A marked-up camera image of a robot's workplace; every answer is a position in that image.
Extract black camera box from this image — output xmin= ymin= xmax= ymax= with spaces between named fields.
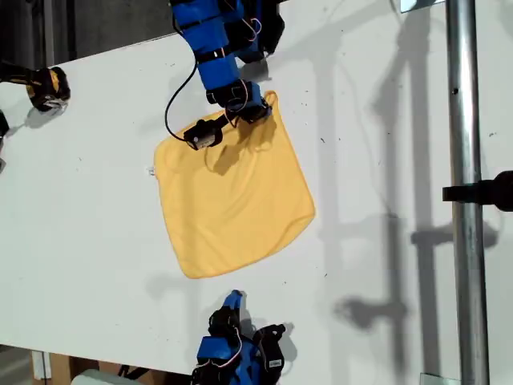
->
xmin=183 ymin=119 xmax=224 ymax=152
xmin=260 ymin=334 xmax=286 ymax=376

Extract black camera stalk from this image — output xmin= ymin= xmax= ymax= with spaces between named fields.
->
xmin=251 ymin=322 xmax=287 ymax=340
xmin=216 ymin=111 xmax=241 ymax=133

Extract black strap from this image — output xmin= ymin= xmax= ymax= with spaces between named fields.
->
xmin=117 ymin=363 xmax=150 ymax=380

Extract black camera cable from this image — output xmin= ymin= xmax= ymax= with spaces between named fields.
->
xmin=164 ymin=59 xmax=200 ymax=141

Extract white table bracket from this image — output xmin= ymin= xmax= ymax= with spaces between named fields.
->
xmin=30 ymin=350 xmax=52 ymax=381

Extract red white servo wire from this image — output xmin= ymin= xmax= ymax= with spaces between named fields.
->
xmin=192 ymin=320 xmax=244 ymax=370
xmin=222 ymin=0 xmax=264 ymax=125

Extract yellow towel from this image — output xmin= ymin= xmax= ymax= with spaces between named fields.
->
xmin=144 ymin=90 xmax=317 ymax=281

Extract black clamp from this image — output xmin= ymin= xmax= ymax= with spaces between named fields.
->
xmin=442 ymin=170 xmax=513 ymax=213

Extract steel post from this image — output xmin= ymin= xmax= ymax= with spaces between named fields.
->
xmin=444 ymin=0 xmax=492 ymax=385

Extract brown cardboard box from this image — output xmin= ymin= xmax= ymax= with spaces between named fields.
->
xmin=47 ymin=353 xmax=193 ymax=385

